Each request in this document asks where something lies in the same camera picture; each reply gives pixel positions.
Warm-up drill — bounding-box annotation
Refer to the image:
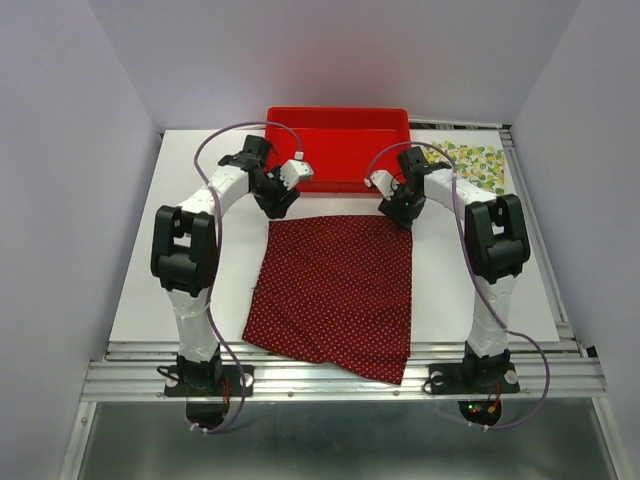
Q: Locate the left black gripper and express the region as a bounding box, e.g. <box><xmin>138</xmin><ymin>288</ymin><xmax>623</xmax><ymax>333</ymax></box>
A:
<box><xmin>251</xmin><ymin>165</ymin><xmax>300</xmax><ymax>220</ymax></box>

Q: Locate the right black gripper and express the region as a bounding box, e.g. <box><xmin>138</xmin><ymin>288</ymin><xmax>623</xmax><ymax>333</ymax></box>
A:
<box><xmin>377</xmin><ymin>179</ymin><xmax>424</xmax><ymax>230</ymax></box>

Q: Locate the lemon print skirt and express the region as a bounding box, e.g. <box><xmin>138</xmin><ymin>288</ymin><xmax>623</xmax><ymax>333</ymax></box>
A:
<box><xmin>433</xmin><ymin>140</ymin><xmax>506</xmax><ymax>195</ymax></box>

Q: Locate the red polka dot skirt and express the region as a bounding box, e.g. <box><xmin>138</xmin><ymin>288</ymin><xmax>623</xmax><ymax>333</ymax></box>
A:
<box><xmin>242</xmin><ymin>215</ymin><xmax>413</xmax><ymax>385</ymax></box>

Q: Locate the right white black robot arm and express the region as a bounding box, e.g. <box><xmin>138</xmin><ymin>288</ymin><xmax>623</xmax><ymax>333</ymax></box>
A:
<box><xmin>365</xmin><ymin>141</ymin><xmax>531</xmax><ymax>395</ymax></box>

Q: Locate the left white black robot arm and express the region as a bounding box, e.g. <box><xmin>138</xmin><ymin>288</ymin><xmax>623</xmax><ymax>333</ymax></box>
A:
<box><xmin>150</xmin><ymin>135</ymin><xmax>313</xmax><ymax>396</ymax></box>

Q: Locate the red plastic bin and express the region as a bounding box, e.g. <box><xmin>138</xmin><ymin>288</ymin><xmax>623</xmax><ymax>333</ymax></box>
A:
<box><xmin>265</xmin><ymin>107</ymin><xmax>410</xmax><ymax>194</ymax></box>

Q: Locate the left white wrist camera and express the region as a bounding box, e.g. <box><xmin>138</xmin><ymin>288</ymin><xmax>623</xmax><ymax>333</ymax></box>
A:
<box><xmin>279</xmin><ymin>159</ymin><xmax>314</xmax><ymax>191</ymax></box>

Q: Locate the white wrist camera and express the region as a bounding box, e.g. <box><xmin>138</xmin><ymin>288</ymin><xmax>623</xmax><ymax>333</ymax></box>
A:
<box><xmin>279</xmin><ymin>159</ymin><xmax>314</xmax><ymax>191</ymax></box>
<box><xmin>364</xmin><ymin>170</ymin><xmax>400</xmax><ymax>200</ymax></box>

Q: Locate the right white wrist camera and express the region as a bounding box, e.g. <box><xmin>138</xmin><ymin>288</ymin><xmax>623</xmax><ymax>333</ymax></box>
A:
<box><xmin>364</xmin><ymin>170</ymin><xmax>400</xmax><ymax>200</ymax></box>

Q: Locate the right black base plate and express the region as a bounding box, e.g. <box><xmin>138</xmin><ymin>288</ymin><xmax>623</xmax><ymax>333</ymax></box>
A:
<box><xmin>423</xmin><ymin>363</ymin><xmax>521</xmax><ymax>396</ymax></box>

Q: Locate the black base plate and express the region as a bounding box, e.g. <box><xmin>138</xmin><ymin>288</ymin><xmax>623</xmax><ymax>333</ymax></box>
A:
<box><xmin>423</xmin><ymin>363</ymin><xmax>521</xmax><ymax>396</ymax></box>
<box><xmin>159</xmin><ymin>364</ymin><xmax>242</xmax><ymax>398</ymax></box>

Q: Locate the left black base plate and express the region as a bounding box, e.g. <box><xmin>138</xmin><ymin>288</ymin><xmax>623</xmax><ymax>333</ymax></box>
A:
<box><xmin>159</xmin><ymin>364</ymin><xmax>242</xmax><ymax>398</ymax></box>

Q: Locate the aluminium mounting rail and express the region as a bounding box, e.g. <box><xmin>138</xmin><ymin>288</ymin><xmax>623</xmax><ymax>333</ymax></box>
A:
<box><xmin>60</xmin><ymin>326</ymin><xmax>633</xmax><ymax>479</ymax></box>

